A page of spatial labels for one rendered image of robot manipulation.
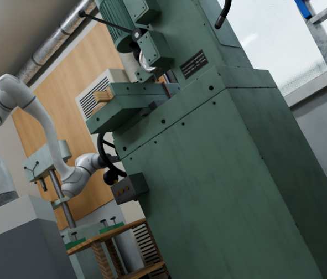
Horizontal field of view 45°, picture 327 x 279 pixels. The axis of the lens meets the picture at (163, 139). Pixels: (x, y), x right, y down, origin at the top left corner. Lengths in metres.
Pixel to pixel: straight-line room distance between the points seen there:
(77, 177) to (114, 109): 0.75
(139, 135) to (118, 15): 0.58
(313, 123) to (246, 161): 1.56
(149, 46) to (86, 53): 2.56
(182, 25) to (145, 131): 0.43
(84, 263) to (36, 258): 2.18
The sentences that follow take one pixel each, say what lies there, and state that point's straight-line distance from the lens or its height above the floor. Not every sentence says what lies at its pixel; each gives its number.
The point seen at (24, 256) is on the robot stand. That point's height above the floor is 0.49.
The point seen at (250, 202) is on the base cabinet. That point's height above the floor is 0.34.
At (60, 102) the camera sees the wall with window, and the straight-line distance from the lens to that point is 4.41.
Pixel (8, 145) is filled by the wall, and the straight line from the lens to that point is 4.97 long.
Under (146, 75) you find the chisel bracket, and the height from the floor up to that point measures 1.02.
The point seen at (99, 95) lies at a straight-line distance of 1.50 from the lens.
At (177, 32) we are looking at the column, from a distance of 1.60.
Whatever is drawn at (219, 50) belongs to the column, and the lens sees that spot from 1.49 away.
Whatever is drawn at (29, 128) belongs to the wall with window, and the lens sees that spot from 4.89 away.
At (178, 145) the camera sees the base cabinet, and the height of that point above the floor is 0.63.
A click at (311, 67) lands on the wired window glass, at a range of 2.92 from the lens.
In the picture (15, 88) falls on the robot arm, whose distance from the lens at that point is 2.14.
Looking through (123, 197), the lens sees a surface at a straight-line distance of 1.57.
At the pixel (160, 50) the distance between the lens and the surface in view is 1.55.
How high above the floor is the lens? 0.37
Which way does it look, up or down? 12 degrees up
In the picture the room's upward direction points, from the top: 25 degrees counter-clockwise
